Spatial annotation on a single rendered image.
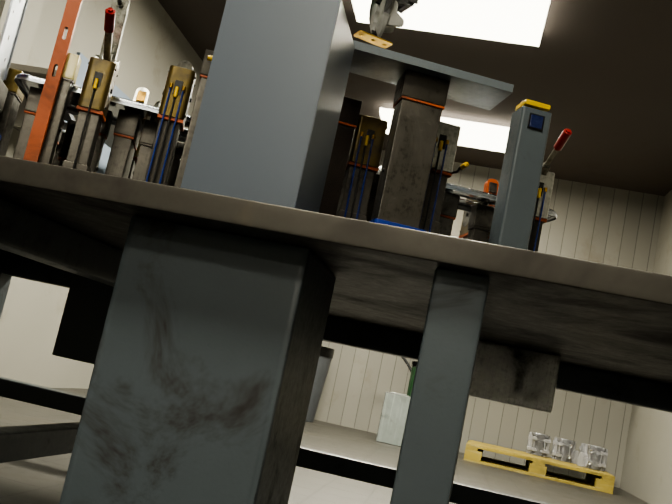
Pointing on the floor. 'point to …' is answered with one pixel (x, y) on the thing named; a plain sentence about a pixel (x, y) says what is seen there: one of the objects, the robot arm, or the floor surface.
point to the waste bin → (319, 381)
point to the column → (201, 370)
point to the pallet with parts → (593, 459)
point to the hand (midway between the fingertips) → (374, 32)
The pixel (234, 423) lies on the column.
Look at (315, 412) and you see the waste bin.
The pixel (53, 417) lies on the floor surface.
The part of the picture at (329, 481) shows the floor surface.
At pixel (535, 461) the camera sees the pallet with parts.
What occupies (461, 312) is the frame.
